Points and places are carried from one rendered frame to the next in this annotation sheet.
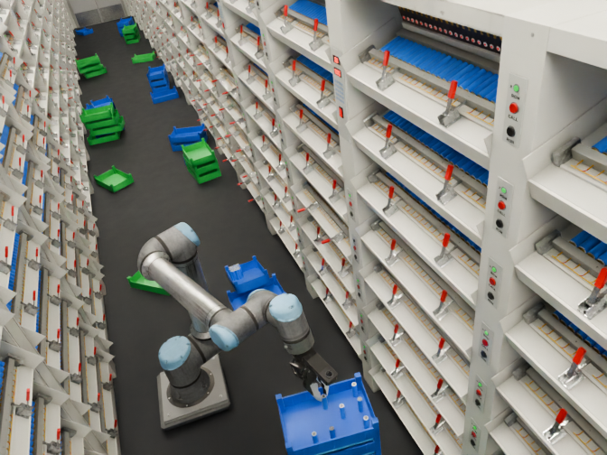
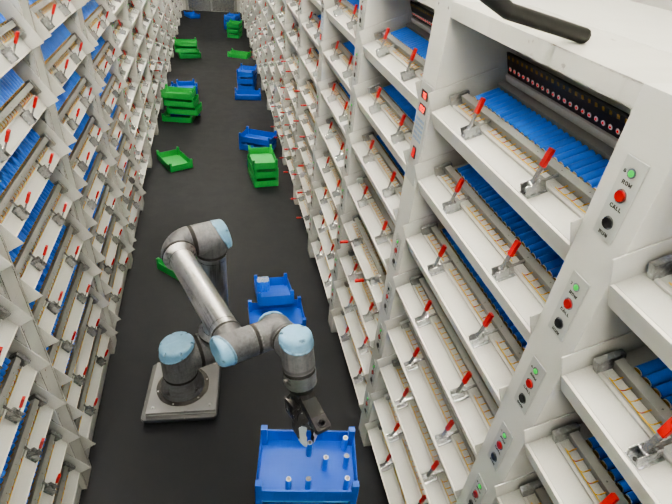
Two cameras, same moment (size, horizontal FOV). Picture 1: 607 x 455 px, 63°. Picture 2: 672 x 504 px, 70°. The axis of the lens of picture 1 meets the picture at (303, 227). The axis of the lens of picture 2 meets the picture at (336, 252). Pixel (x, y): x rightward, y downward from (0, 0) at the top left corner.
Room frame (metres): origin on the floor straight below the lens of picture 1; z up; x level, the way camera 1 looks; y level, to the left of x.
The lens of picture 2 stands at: (0.14, -0.01, 1.91)
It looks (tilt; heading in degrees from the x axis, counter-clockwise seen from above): 35 degrees down; 1
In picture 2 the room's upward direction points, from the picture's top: 6 degrees clockwise
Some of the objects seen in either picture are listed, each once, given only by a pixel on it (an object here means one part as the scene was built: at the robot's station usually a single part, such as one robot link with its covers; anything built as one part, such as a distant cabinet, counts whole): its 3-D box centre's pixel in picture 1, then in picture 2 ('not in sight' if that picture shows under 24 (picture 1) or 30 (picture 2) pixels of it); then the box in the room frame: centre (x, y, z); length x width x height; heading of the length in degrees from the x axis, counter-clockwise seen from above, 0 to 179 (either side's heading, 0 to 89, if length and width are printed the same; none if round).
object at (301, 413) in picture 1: (326, 414); (307, 461); (0.96, 0.03, 0.52); 0.30 x 0.20 x 0.08; 97
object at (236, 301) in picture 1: (256, 297); (276, 315); (2.09, 0.33, 0.04); 0.30 x 0.20 x 0.08; 107
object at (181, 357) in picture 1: (180, 359); (180, 356); (1.53, 0.65, 0.27); 0.17 x 0.15 x 0.18; 127
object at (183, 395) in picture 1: (187, 379); (181, 378); (1.52, 0.65, 0.13); 0.19 x 0.19 x 0.10
